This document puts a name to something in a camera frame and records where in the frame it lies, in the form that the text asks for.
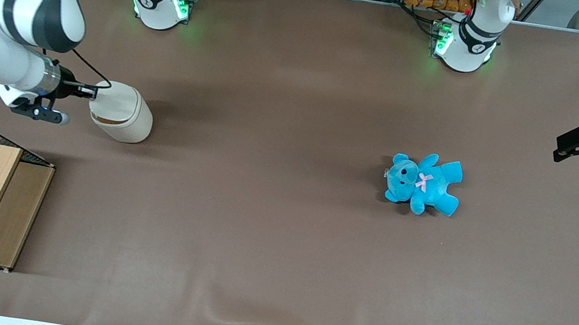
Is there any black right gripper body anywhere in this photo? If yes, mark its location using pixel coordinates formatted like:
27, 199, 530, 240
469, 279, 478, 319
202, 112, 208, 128
53, 65, 87, 103

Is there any white push-lid trash can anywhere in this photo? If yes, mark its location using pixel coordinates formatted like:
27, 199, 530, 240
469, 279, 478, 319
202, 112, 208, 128
84, 78, 159, 147

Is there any blue teddy bear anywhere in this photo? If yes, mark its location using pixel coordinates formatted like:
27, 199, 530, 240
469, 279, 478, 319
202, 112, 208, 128
380, 147, 467, 221

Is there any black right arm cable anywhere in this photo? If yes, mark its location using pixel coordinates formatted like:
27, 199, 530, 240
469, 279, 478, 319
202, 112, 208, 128
66, 48, 109, 89

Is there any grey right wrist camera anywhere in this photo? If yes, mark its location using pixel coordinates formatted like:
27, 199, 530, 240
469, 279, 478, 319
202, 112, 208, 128
9, 94, 72, 128

